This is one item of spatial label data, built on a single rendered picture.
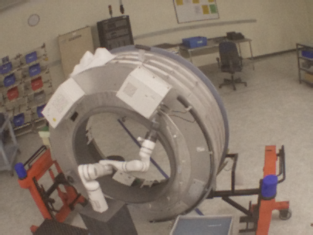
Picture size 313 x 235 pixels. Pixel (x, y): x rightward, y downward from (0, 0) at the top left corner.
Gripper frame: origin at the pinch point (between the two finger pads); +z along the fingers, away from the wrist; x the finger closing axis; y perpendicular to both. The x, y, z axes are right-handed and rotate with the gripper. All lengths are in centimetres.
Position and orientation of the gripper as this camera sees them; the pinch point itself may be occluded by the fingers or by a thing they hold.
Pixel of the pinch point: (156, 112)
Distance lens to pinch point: 201.0
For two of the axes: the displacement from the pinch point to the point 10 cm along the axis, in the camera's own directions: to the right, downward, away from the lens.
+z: 3.5, -9.2, 1.5
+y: 9.3, 3.6, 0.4
